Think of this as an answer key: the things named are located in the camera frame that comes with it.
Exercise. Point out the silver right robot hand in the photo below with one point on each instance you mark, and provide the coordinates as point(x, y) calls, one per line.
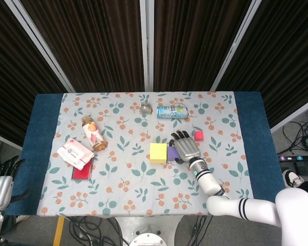
point(187, 148)

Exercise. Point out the purple cube block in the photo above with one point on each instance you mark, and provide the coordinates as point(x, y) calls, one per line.
point(172, 153)

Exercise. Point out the small red foam cube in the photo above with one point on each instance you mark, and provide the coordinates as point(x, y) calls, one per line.
point(199, 136)

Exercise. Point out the large yellow foam cube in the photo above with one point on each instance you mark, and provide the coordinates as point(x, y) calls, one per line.
point(157, 153)

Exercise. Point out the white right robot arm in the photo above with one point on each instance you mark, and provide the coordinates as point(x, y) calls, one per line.
point(226, 205)

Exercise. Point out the round white robot base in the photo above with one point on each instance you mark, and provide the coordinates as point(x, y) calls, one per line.
point(147, 241)

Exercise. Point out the blue printed drink can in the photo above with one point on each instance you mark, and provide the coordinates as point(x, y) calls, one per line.
point(172, 112)

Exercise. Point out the dark blue table cover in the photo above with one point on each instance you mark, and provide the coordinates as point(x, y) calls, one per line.
point(38, 153)

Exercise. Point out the small clear glass jar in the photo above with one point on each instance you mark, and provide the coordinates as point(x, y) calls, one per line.
point(145, 108)

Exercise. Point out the floral fruit print tablecloth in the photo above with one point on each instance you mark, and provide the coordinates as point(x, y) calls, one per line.
point(133, 179)

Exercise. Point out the yellow floor tape strip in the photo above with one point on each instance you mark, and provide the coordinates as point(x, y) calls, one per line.
point(58, 230)

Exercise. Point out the white pink tissue pack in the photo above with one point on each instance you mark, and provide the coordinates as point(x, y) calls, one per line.
point(74, 153)

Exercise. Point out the flat red clear-rimmed case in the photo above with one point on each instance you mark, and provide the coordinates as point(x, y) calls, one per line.
point(82, 174)

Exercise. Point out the amber tea bottle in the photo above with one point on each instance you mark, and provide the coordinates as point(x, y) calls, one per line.
point(93, 134)

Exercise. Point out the dark brown partition panel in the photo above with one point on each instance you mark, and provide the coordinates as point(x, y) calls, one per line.
point(92, 51)
point(285, 64)
point(195, 51)
point(15, 89)

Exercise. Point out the white black sneaker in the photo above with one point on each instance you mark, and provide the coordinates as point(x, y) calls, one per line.
point(291, 178)

